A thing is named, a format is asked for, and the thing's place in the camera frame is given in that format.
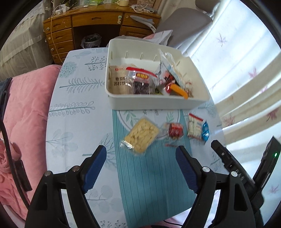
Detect blue white candy packet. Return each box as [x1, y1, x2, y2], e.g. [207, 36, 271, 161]
[187, 113, 210, 143]

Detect small red candy packet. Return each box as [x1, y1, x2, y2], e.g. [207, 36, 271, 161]
[164, 123, 184, 140]

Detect yellow rice puff pack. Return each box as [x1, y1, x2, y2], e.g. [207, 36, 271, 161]
[120, 118, 159, 155]

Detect orange white snack bar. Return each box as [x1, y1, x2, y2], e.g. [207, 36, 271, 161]
[169, 84, 189, 99]

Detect red label date pack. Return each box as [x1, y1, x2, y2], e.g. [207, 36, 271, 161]
[126, 66, 158, 95]

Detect beige soda cracker packet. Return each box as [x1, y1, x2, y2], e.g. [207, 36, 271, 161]
[109, 65, 130, 95]

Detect silver red snack bag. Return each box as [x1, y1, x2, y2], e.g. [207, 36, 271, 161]
[155, 62, 176, 87]

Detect clear brown cake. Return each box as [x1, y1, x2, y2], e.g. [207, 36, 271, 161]
[124, 76, 136, 95]

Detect pink crumpled garment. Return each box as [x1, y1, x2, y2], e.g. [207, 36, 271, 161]
[1, 139, 27, 216]

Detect black phone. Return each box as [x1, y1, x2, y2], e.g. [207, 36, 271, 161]
[15, 160, 32, 192]

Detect teal striped placemat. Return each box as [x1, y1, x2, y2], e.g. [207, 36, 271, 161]
[112, 110, 196, 227]

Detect tree print tablecloth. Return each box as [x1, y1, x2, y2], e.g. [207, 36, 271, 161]
[46, 48, 224, 227]

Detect floral sheer curtain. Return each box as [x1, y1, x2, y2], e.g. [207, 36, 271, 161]
[158, 0, 281, 228]

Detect pink bed quilt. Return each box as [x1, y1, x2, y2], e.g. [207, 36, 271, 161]
[0, 64, 63, 220]

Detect white plastic storage bin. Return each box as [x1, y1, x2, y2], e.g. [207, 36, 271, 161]
[105, 38, 210, 110]

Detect dark blue jeans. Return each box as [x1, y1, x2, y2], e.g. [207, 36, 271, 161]
[0, 77, 12, 120]

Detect white plastic bag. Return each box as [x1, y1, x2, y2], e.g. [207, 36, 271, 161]
[143, 30, 173, 46]

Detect grey office chair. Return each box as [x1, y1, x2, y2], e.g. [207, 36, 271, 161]
[129, 0, 221, 49]

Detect lace covered cabinet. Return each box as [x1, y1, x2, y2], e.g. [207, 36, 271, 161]
[1, 1, 53, 81]

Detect wooden desk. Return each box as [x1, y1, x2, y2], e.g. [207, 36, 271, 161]
[43, 4, 161, 65]

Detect lined trash bin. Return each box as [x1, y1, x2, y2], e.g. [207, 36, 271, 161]
[80, 33, 102, 49]

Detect cream mug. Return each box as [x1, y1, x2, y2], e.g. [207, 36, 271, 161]
[118, 0, 130, 7]

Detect white power strip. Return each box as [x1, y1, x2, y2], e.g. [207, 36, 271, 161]
[53, 4, 70, 15]

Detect black cable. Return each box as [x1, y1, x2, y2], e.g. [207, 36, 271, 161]
[0, 120, 30, 209]

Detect yellow charging cable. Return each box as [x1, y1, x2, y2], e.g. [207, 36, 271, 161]
[50, 13, 64, 64]

